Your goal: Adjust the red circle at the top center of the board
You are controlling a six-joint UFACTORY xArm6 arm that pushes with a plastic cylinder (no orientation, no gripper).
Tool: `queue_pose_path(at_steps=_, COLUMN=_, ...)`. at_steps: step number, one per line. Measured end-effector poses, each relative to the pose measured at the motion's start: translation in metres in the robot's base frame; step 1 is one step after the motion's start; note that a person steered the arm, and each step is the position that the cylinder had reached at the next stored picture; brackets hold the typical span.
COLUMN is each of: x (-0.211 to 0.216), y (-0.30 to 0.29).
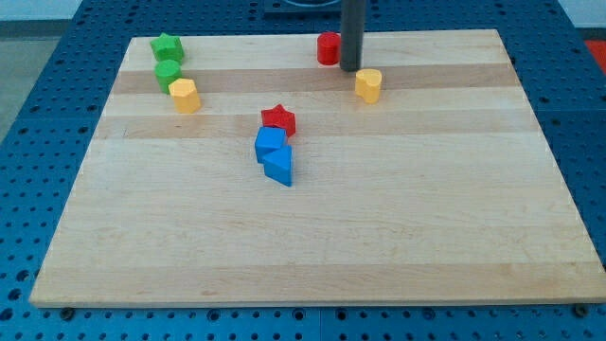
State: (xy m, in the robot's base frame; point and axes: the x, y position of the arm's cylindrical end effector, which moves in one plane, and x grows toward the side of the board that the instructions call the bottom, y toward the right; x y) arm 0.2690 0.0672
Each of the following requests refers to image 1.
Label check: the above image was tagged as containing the red cylinder block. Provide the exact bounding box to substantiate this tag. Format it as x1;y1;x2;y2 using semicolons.
316;31;341;65

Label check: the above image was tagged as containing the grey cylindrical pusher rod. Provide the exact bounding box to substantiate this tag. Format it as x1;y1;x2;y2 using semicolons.
340;0;366;72

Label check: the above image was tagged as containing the yellow hexagon block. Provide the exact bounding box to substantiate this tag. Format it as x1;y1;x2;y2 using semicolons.
169;78;202;114

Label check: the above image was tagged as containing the blue triangle block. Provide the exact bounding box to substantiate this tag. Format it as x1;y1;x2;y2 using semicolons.
262;145;293;187

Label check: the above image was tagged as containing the green star block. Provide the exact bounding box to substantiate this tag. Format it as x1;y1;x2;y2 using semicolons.
150;32;185;63

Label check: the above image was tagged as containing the green cylinder block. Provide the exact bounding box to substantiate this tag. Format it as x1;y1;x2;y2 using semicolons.
154;60;182;94

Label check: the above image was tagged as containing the red star block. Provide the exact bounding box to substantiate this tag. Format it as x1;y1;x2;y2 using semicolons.
260;104;296;137

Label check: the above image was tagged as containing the blue cube block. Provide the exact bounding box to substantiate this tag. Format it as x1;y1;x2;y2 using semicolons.
254;126;288;163

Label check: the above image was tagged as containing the yellow heart block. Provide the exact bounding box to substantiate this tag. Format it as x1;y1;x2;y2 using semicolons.
354;68;383;104

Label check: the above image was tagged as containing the wooden board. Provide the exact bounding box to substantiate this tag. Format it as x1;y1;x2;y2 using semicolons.
30;29;605;308

